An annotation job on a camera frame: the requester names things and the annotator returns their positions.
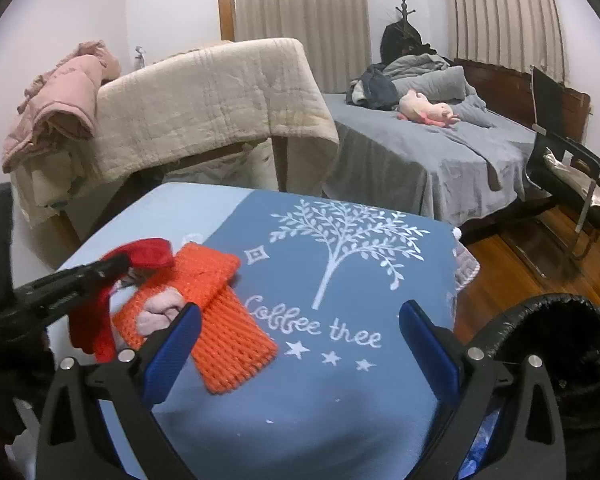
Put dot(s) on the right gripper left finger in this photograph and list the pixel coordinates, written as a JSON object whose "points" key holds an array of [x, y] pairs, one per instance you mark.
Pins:
{"points": [[74, 441]]}

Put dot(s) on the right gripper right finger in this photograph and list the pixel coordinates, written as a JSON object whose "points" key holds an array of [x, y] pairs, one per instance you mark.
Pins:
{"points": [[527, 443]]}

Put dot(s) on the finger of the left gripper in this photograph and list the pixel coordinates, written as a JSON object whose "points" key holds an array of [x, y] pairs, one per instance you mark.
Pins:
{"points": [[25, 311]]}

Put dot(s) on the blue plastic bag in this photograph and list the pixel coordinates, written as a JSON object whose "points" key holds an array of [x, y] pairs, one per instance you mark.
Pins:
{"points": [[477, 452]]}

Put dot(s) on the orange knitted cloth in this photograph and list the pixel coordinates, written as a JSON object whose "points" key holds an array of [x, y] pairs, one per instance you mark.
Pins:
{"points": [[231, 347]]}

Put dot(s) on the black trash bin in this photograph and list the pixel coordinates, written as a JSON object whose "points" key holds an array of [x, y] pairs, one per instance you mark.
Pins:
{"points": [[564, 331]]}

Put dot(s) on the pink jacket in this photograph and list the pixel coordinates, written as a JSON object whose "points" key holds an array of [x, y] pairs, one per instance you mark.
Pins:
{"points": [[60, 105]]}

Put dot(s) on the blue tree-print table cloth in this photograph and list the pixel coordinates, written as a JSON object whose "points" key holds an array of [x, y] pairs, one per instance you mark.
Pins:
{"points": [[344, 398]]}

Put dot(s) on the black office chair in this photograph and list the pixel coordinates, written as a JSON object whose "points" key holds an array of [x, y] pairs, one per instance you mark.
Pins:
{"points": [[562, 231]]}

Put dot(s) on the grey bed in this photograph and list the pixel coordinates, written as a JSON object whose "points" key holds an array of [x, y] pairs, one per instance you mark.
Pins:
{"points": [[457, 174]]}

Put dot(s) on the beige quilt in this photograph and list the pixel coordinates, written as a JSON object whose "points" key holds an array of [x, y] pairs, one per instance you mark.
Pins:
{"points": [[187, 105]]}

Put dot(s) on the wooden headboard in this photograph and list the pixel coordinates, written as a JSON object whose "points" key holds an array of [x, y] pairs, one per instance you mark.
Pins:
{"points": [[508, 93]]}

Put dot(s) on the pink plush toy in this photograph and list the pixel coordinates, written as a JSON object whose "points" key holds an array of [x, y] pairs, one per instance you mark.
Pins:
{"points": [[414, 106]]}

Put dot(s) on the grey pillow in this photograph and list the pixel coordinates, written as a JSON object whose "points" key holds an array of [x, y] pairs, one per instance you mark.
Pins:
{"points": [[442, 85]]}

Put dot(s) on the dark teal clothing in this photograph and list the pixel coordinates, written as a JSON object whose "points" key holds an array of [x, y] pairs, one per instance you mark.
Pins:
{"points": [[373, 90]]}

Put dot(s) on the left beige curtain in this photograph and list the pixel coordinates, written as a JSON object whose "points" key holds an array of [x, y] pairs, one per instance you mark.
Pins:
{"points": [[334, 33]]}

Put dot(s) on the beige curtain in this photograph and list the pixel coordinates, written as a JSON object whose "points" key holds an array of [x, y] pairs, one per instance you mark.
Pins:
{"points": [[514, 34], [334, 33]]}

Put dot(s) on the black coat rack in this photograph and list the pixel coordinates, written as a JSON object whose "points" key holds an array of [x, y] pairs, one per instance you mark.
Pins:
{"points": [[402, 38]]}

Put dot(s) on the right beige curtain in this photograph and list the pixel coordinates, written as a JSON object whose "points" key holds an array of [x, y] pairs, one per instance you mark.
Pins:
{"points": [[514, 34]]}

